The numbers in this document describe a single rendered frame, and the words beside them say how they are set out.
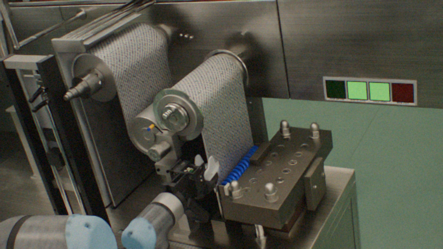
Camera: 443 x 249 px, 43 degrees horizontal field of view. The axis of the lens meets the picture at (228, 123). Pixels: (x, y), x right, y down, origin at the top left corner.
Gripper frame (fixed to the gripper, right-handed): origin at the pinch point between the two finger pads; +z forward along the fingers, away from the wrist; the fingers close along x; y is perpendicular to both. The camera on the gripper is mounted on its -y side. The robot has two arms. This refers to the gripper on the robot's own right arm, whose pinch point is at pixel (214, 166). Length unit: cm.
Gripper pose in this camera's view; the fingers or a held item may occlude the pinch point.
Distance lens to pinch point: 148.8
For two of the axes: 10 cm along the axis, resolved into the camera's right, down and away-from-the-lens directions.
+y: -1.7, -8.8, -4.5
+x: -8.7, -0.8, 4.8
